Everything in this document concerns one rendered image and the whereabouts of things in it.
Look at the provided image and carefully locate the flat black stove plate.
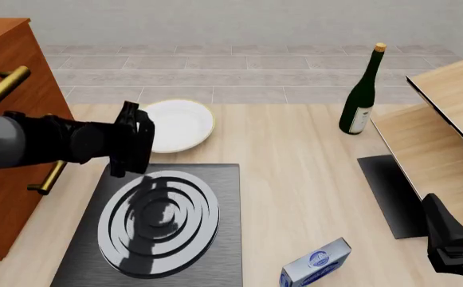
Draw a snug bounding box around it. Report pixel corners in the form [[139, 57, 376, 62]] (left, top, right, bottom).
[[50, 163, 244, 287]]

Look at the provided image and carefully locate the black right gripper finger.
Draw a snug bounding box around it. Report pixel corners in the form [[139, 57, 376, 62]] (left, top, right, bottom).
[[421, 193, 463, 250]]

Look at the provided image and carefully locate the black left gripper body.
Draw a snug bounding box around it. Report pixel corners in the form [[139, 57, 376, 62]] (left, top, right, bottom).
[[109, 100, 156, 179]]

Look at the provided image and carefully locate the blue and white printed box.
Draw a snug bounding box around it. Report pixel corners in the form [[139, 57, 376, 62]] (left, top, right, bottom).
[[280, 237, 353, 287]]

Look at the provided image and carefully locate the pale wooden rack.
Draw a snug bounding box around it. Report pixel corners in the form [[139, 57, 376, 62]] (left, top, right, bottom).
[[357, 53, 463, 241]]

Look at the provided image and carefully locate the wooden cabinet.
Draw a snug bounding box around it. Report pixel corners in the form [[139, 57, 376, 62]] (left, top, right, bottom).
[[0, 17, 75, 261]]

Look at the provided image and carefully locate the brass drawer handle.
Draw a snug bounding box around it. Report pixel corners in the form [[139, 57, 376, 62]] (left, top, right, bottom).
[[26, 159, 69, 196], [0, 65, 32, 115]]

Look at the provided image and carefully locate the dark green wine bottle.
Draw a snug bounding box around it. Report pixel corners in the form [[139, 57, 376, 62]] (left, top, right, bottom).
[[338, 41, 389, 136]]

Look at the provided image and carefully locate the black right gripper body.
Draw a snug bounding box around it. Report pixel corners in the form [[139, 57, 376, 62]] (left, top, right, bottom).
[[427, 235, 463, 275]]

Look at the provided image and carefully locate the white plate with gold rim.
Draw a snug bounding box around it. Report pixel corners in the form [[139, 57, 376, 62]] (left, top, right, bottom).
[[140, 98, 217, 155]]

